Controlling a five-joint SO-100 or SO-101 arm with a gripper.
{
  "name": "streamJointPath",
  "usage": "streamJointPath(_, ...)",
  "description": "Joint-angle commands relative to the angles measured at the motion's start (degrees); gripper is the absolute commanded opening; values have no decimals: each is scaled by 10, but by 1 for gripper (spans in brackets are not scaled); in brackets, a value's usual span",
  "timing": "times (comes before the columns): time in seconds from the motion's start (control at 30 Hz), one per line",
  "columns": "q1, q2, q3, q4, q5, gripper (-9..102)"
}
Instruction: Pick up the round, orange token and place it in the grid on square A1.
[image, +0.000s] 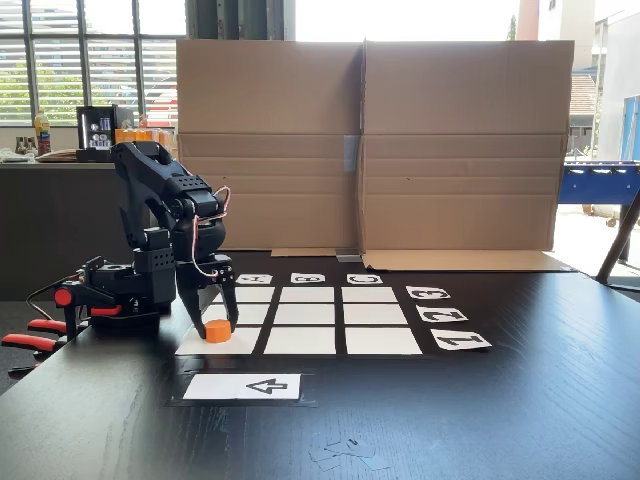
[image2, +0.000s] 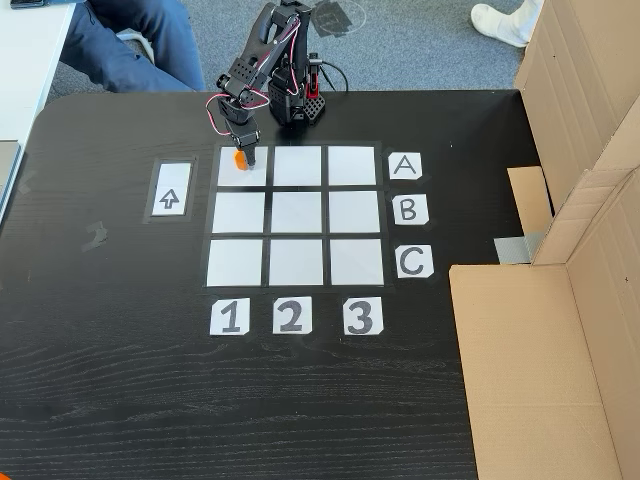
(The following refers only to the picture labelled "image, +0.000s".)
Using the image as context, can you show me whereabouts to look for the grey counter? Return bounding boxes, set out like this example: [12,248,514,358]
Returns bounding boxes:
[0,160,136,301]

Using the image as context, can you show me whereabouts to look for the paper sheet number 2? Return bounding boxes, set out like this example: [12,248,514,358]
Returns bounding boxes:
[415,305,470,324]

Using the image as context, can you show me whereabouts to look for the paper sheet number 3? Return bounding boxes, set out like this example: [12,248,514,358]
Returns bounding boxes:
[405,285,451,301]

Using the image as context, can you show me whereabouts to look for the red black table clamp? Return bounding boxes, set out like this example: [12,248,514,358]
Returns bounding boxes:
[53,279,124,344]

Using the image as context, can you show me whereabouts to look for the red white servo cable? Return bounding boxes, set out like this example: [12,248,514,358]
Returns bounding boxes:
[192,185,231,279]

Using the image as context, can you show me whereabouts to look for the black base cable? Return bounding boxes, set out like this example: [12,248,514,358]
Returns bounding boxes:
[25,272,84,321]

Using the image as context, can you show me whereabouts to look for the window with blinds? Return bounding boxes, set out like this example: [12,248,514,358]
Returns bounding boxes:
[0,0,189,127]

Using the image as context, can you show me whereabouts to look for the white grid sheet black tape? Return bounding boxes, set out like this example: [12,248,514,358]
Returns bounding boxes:
[174,284,436,357]

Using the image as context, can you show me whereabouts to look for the round orange token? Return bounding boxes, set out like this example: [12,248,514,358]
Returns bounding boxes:
[205,319,233,344]

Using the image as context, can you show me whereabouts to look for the paper sheet number 1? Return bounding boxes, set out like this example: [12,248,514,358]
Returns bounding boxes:
[430,328,493,352]

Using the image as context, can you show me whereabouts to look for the black mini fridge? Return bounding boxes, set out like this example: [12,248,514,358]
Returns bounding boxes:
[75,104,135,164]

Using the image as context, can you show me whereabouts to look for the brown paper tray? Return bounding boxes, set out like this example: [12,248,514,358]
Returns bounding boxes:
[35,148,79,164]

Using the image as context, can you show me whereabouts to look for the yellow drink bottle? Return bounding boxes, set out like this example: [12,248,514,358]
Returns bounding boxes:
[33,108,52,156]

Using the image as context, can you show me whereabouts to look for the white arrow paper sheet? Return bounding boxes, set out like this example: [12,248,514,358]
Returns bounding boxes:
[182,373,302,401]

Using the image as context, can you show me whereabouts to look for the clear tape pieces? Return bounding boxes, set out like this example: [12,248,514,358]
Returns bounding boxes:
[307,432,392,474]

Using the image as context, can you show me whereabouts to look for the dark metal leg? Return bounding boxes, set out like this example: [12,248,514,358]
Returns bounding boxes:
[595,189,640,292]

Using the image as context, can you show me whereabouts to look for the blue foosball table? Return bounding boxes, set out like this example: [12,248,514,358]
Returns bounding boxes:
[558,159,640,227]

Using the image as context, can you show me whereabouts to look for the red handled spring clamp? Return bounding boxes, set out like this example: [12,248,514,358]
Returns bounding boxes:
[0,318,69,379]

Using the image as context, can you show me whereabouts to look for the brown cardboard screen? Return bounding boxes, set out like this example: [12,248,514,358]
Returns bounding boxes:
[175,38,576,274]

